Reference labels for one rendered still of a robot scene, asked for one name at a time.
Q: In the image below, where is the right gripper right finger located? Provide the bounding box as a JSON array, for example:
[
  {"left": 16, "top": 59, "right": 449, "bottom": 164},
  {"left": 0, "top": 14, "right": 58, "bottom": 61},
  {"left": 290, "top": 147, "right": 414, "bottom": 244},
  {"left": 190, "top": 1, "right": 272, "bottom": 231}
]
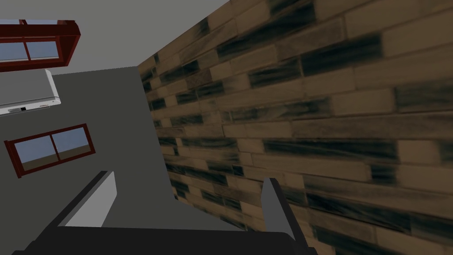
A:
[{"left": 261, "top": 178, "right": 309, "bottom": 245}]

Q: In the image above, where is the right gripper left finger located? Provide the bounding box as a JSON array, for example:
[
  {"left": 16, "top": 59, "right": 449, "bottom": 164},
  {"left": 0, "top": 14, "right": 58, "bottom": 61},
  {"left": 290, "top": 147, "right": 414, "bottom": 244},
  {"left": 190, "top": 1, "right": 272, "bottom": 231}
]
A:
[{"left": 56, "top": 170, "right": 118, "bottom": 228}]

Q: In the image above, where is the red framed window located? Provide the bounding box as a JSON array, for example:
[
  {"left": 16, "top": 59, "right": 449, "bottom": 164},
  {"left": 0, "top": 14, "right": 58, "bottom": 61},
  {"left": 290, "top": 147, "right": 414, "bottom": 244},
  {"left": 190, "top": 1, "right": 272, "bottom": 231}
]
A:
[
  {"left": 0, "top": 19, "right": 82, "bottom": 73},
  {"left": 3, "top": 123, "right": 96, "bottom": 179}
]

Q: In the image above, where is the white flat appliance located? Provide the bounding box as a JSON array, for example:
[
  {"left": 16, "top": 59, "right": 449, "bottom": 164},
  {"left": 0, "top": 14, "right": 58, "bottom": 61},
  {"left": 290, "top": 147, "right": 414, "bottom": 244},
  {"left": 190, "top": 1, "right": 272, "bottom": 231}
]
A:
[{"left": 0, "top": 69, "right": 61, "bottom": 117}]

